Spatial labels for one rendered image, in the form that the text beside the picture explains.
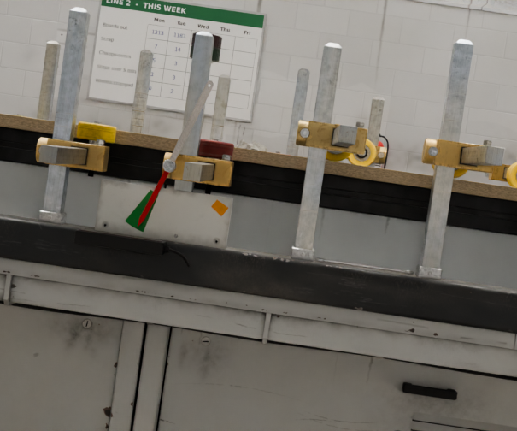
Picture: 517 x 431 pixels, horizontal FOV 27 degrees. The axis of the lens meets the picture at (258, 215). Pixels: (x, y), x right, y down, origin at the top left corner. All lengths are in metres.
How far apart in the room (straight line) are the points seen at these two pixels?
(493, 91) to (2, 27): 4.26
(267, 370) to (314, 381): 0.11
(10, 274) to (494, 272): 1.01
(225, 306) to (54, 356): 0.47
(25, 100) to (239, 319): 7.51
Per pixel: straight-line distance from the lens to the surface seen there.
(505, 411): 2.45
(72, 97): 2.14
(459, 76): 2.12
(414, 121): 9.31
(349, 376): 2.39
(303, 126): 2.09
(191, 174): 1.81
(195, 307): 2.14
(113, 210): 2.11
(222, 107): 3.19
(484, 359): 2.18
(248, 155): 2.28
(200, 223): 2.09
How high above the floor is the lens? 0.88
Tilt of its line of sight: 3 degrees down
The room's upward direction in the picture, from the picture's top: 8 degrees clockwise
